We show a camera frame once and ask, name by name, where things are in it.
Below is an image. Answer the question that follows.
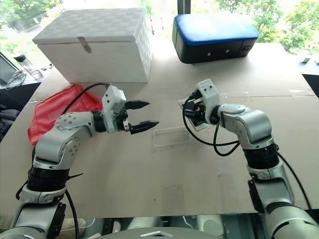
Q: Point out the thin black right shoulder cable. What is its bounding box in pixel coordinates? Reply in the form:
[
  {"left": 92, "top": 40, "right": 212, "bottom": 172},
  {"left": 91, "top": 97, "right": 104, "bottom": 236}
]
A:
[{"left": 277, "top": 152, "right": 314, "bottom": 212}]

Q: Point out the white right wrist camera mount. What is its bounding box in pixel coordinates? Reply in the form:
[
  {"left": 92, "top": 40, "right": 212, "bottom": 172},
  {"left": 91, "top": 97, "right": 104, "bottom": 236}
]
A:
[{"left": 195, "top": 79, "right": 221, "bottom": 124}]

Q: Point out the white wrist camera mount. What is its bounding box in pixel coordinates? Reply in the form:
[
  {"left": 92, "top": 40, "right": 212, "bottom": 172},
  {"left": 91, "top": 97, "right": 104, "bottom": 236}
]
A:
[
  {"left": 101, "top": 85, "right": 127, "bottom": 132},
  {"left": 195, "top": 79, "right": 221, "bottom": 124}
]

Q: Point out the blue and black case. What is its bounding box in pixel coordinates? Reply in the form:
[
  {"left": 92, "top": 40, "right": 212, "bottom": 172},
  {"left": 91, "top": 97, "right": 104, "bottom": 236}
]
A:
[{"left": 171, "top": 12, "right": 260, "bottom": 64}]

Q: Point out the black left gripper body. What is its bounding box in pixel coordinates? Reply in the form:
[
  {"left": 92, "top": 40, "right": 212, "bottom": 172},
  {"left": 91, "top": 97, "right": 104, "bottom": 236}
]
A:
[{"left": 113, "top": 106, "right": 133, "bottom": 132}]

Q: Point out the silver robot torso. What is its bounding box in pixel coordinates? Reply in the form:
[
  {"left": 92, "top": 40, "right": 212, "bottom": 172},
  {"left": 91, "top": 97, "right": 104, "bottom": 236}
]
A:
[{"left": 99, "top": 229, "right": 200, "bottom": 239}]

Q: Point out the clear bottle with black cap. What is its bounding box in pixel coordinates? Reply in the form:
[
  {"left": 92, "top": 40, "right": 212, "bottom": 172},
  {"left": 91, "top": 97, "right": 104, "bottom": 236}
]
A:
[{"left": 13, "top": 53, "right": 34, "bottom": 73}]

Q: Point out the black side table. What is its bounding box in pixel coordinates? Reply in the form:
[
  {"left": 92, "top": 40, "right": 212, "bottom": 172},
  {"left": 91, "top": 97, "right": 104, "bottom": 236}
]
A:
[{"left": 0, "top": 51, "right": 44, "bottom": 113}]

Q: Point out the dark window frame post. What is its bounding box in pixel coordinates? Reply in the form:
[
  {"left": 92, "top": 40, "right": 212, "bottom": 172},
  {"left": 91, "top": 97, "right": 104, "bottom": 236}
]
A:
[{"left": 176, "top": 0, "right": 192, "bottom": 16}]

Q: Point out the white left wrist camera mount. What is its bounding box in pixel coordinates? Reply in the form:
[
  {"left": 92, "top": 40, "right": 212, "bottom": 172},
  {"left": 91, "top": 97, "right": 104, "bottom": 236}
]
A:
[{"left": 101, "top": 85, "right": 127, "bottom": 132}]

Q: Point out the white woven lidded box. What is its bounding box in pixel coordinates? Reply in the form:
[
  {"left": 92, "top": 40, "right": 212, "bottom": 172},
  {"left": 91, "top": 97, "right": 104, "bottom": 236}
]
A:
[{"left": 32, "top": 7, "right": 153, "bottom": 84}]

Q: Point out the grey cable bundle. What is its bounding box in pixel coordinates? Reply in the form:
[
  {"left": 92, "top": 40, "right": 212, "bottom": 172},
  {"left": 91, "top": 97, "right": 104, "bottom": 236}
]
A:
[{"left": 5, "top": 69, "right": 27, "bottom": 90}]

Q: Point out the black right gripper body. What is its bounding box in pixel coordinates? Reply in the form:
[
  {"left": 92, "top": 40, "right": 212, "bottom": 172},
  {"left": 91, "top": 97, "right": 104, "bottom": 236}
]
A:
[{"left": 185, "top": 93, "right": 212, "bottom": 125}]

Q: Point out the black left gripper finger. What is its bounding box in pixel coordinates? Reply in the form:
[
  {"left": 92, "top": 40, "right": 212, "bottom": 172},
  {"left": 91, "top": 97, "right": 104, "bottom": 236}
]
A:
[
  {"left": 124, "top": 100, "right": 151, "bottom": 111},
  {"left": 128, "top": 120, "right": 160, "bottom": 135}
]

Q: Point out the clear plastic box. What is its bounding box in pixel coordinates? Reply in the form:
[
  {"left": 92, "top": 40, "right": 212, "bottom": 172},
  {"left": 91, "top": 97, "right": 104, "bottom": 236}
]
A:
[{"left": 152, "top": 126, "right": 191, "bottom": 150}]

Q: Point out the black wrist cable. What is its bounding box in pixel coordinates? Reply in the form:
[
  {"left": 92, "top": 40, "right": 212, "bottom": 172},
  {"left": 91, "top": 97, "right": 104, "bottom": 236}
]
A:
[
  {"left": 182, "top": 96, "right": 241, "bottom": 157},
  {"left": 61, "top": 82, "right": 112, "bottom": 117}
]

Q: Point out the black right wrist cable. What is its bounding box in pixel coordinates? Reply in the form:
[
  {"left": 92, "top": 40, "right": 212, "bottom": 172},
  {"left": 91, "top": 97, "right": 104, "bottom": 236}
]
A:
[{"left": 182, "top": 96, "right": 241, "bottom": 157}]

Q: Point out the thick black left shoulder cable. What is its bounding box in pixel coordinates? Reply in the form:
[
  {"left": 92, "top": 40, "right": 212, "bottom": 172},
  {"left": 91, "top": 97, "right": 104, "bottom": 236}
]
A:
[{"left": 64, "top": 188, "right": 85, "bottom": 239}]

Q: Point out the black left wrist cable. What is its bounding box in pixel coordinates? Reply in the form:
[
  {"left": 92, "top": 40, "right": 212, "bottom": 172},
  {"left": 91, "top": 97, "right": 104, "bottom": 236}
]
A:
[{"left": 61, "top": 82, "right": 112, "bottom": 117}]

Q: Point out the dark cloth bundle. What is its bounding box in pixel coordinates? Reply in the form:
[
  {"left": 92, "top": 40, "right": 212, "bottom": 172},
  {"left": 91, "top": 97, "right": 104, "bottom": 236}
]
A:
[{"left": 0, "top": 104, "right": 21, "bottom": 141}]

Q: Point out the red mesh bag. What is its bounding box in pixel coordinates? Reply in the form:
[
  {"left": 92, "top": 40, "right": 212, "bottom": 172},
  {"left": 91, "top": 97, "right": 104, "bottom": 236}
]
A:
[{"left": 27, "top": 84, "right": 103, "bottom": 146}]

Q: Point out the black zip tie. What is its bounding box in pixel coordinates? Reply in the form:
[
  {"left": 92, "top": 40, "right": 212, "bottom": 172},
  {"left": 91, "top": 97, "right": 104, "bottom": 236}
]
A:
[{"left": 65, "top": 173, "right": 84, "bottom": 183}]

